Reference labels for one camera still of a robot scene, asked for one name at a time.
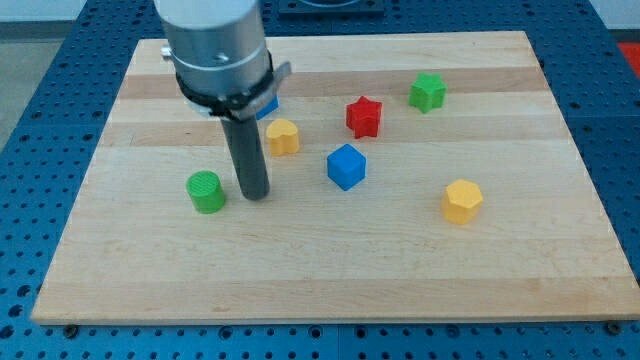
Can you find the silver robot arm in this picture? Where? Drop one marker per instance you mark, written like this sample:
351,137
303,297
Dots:
220,55

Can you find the blue block behind arm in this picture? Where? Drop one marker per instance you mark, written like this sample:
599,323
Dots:
268,109

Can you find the blue cube block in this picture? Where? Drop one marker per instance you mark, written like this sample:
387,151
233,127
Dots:
346,167

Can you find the yellow hexagon block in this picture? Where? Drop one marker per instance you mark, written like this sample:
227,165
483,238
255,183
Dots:
461,201

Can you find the yellow heart block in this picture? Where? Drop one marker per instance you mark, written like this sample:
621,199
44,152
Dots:
283,137

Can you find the red star block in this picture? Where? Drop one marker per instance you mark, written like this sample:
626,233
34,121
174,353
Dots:
363,117

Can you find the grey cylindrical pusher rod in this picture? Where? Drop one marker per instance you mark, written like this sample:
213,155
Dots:
244,143

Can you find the wooden board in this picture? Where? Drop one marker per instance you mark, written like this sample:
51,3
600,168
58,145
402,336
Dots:
135,251

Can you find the green cylinder block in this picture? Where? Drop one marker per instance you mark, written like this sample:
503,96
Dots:
205,192

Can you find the green star block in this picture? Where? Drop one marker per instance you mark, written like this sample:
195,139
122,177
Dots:
427,92

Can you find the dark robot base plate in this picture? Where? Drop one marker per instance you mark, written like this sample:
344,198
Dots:
291,8

